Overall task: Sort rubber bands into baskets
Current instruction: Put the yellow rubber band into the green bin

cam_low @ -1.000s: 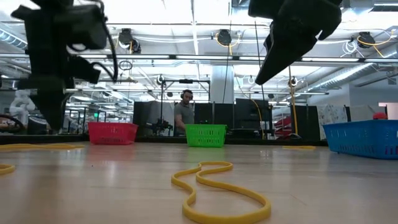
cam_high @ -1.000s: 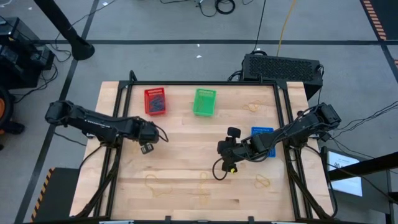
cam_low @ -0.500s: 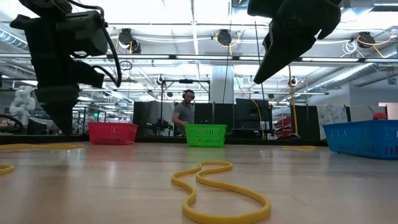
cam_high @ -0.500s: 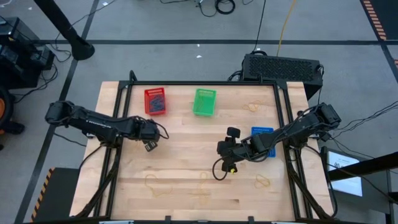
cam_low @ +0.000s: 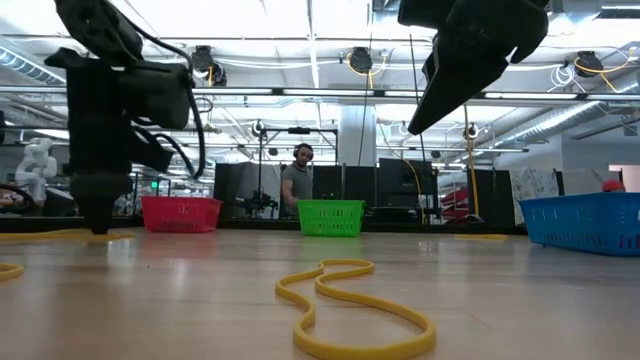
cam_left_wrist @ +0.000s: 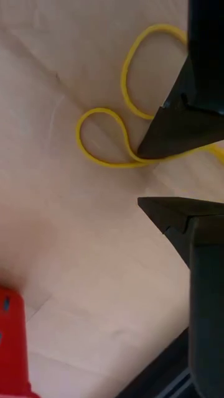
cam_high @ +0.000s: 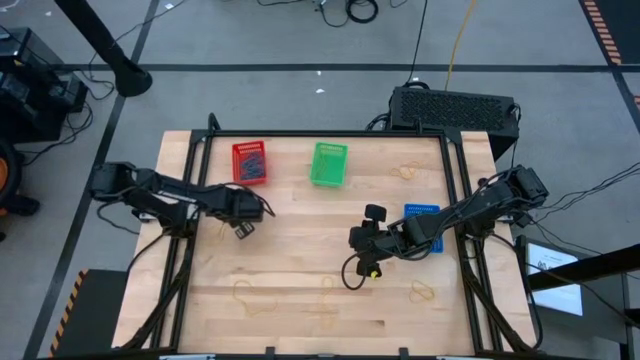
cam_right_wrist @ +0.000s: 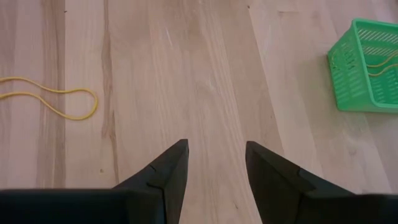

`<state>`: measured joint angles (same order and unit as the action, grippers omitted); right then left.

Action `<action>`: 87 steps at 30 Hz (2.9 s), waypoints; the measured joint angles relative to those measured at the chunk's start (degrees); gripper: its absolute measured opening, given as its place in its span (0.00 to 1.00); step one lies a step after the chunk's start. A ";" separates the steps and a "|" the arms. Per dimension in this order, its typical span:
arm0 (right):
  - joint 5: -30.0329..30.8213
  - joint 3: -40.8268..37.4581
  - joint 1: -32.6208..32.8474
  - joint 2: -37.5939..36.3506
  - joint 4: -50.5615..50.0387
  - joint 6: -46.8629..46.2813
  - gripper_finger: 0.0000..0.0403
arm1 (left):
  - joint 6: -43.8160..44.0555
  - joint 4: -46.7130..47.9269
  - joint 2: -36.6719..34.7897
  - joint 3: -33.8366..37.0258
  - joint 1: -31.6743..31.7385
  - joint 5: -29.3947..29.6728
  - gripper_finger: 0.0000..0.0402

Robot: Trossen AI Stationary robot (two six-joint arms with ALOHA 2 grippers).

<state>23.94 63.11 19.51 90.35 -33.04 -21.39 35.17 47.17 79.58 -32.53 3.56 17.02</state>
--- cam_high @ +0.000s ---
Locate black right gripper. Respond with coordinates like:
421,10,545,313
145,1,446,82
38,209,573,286
348,224,409,280

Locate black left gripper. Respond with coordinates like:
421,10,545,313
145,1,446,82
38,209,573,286
221,188,266,241

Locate red plastic basket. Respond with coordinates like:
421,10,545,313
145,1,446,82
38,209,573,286
231,140,268,186

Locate blue plastic basket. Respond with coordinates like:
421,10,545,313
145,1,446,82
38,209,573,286
403,202,445,255

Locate green plastic basket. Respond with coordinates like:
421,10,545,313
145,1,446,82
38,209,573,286
308,141,349,189

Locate black mat hazard stripe edge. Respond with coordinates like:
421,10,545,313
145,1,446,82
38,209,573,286
48,268,129,359

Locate black perforated computer case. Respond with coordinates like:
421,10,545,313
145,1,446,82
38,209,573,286
388,85,521,162

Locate black pole stand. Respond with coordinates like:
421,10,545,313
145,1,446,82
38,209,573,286
52,0,154,99

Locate computer monitor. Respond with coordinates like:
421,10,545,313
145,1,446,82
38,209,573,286
514,234,586,319

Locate black metal beam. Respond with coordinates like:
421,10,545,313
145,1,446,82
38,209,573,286
527,243,640,292

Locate orange black wheeled device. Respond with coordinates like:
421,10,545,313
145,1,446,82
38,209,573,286
0,134,41,219

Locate black equipment cart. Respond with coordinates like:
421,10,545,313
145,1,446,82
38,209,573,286
0,27,89,144

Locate black orange hazard floor strip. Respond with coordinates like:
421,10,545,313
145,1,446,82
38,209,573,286
578,0,640,66

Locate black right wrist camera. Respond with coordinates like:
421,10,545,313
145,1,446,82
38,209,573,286
364,203,388,224

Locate black aluminium table frame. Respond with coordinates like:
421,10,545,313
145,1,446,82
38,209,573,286
117,112,544,357

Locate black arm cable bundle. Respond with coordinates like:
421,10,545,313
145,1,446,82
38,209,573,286
514,162,640,236

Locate thin black floor cables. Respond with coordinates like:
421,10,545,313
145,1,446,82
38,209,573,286
19,67,119,169

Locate looped black cable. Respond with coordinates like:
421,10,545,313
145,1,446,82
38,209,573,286
312,0,349,29

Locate long black floor cable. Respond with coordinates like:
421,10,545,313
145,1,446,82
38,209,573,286
403,0,430,86

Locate yellow floor cable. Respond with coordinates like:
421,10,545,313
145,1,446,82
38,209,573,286
443,0,479,91

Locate coiled black cable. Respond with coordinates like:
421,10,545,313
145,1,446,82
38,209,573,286
345,0,380,24

